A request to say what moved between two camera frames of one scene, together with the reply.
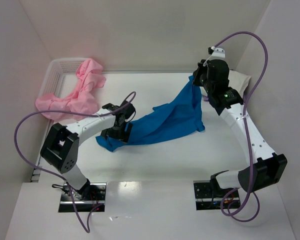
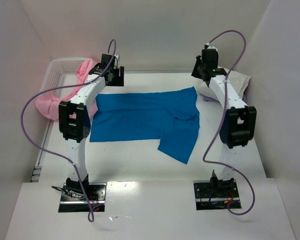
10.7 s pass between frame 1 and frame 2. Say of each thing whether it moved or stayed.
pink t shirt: stayed
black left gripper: moved
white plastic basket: stayed
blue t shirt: moved
